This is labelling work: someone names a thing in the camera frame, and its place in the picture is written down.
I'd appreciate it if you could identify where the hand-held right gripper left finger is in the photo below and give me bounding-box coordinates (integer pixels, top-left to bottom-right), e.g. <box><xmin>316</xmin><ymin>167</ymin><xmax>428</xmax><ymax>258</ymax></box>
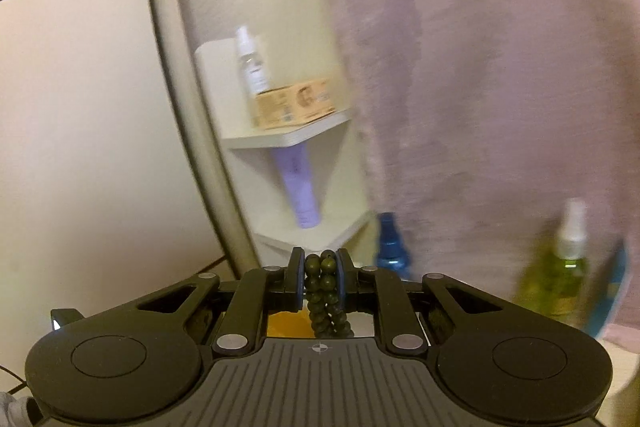
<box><xmin>137</xmin><ymin>248</ymin><xmax>306</xmax><ymax>356</ymax></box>

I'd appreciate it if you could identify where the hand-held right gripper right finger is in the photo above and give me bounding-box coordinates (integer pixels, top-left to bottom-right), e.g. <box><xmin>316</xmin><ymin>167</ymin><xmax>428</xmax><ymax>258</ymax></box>
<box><xmin>336</xmin><ymin>248</ymin><xmax>504</xmax><ymax>355</ymax></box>

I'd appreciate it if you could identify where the dark green bead bracelet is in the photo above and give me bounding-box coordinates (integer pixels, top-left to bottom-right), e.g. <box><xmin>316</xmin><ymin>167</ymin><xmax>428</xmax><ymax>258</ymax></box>
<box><xmin>304</xmin><ymin>251</ymin><xmax>355</xmax><ymax>339</ymax></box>

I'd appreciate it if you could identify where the orange plastic tray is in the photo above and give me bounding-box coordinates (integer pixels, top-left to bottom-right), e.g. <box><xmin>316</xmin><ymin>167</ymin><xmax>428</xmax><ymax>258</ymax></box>
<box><xmin>267</xmin><ymin>311</ymin><xmax>313</xmax><ymax>339</ymax></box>

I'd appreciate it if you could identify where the blue spray bottle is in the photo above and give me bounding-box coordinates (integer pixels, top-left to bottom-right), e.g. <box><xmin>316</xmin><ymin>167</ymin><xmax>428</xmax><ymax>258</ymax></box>
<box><xmin>375</xmin><ymin>212</ymin><xmax>413</xmax><ymax>280</ymax></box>

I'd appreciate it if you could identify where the purple cosmetic tube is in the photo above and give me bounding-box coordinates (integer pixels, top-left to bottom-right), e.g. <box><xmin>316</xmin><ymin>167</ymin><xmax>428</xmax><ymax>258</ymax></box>
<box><xmin>272</xmin><ymin>144</ymin><xmax>322</xmax><ymax>229</ymax></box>

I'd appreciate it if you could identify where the cream wooden shelf unit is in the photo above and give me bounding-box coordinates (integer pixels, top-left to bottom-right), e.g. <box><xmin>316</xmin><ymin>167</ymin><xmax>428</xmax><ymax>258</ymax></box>
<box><xmin>192</xmin><ymin>38</ymin><xmax>381</xmax><ymax>278</ymax></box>

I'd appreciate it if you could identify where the cardboard box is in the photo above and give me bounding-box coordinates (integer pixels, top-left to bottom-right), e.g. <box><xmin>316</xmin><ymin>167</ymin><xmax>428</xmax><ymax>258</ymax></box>
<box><xmin>252</xmin><ymin>77</ymin><xmax>337</xmax><ymax>130</ymax></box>

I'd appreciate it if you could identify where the green oil spray bottle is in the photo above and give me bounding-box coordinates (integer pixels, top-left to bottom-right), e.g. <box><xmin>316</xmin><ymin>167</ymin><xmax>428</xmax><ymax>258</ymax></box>
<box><xmin>517</xmin><ymin>198</ymin><xmax>591</xmax><ymax>325</ymax></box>

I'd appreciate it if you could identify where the clear white spray bottle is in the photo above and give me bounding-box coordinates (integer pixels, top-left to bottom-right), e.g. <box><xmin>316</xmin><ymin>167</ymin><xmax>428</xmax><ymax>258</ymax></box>
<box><xmin>235</xmin><ymin>26</ymin><xmax>273</xmax><ymax>98</ymax></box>

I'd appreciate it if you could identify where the pink hanging towel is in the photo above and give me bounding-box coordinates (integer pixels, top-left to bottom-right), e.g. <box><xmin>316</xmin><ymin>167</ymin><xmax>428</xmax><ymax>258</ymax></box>
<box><xmin>317</xmin><ymin>0</ymin><xmax>640</xmax><ymax>348</ymax></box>

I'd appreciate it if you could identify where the white and blue tube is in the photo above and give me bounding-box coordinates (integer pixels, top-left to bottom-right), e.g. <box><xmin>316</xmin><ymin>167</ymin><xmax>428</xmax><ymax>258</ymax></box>
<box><xmin>582</xmin><ymin>237</ymin><xmax>628</xmax><ymax>340</ymax></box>

